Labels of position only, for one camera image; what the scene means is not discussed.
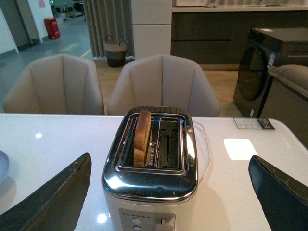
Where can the beige left chair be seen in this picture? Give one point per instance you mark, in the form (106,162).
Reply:
(59,84)

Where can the dark washing machine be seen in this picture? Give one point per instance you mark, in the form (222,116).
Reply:
(266,48)

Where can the black white label card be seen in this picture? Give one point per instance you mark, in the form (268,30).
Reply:
(253,123)

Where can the grey curtain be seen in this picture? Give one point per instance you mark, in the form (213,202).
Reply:
(108,17)

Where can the woven laundry basket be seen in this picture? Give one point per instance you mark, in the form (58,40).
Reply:
(115,51)

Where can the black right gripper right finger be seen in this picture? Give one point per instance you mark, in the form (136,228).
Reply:
(283,199)

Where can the dark kitchen counter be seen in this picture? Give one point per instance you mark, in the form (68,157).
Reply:
(219,37)

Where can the beige right chair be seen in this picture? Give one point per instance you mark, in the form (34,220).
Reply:
(164,80)

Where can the white tall cabinet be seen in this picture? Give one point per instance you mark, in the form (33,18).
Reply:
(151,22)

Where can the slice of bread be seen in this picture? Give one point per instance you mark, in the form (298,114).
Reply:
(142,138)

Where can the white chrome toaster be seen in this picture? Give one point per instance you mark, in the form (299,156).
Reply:
(159,195)

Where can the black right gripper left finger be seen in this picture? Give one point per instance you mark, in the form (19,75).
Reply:
(56,205)

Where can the grey round plate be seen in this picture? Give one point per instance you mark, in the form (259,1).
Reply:
(4,166)

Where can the beige side chair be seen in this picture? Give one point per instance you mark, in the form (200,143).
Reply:
(287,100)

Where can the white microwave oven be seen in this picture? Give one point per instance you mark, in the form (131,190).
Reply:
(191,3)

